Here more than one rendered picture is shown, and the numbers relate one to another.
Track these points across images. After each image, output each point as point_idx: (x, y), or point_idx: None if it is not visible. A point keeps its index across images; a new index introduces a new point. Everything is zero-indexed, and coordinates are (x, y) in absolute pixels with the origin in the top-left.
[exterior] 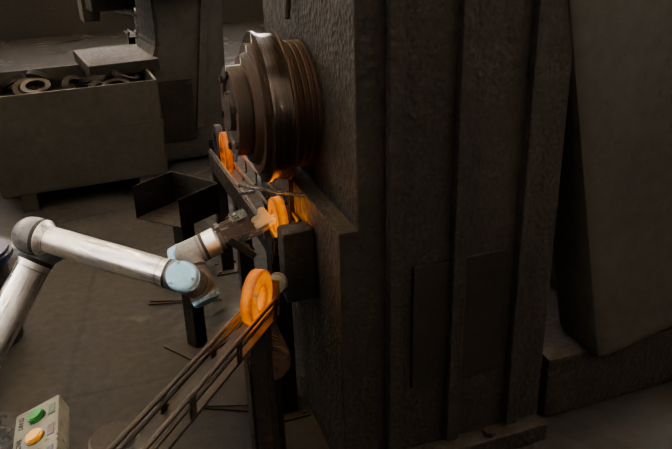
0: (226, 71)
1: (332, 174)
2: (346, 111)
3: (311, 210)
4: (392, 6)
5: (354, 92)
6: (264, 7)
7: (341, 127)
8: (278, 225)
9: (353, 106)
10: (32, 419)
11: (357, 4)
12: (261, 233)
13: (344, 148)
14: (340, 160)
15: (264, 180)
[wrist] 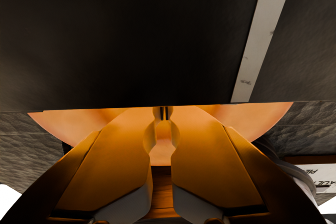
0: None
1: (36, 139)
2: (29, 185)
3: (2, 122)
4: None
5: (21, 194)
6: (323, 199)
7: (35, 177)
8: (50, 123)
9: (15, 189)
10: None
11: None
12: (26, 192)
13: (14, 167)
14: (17, 157)
15: (155, 220)
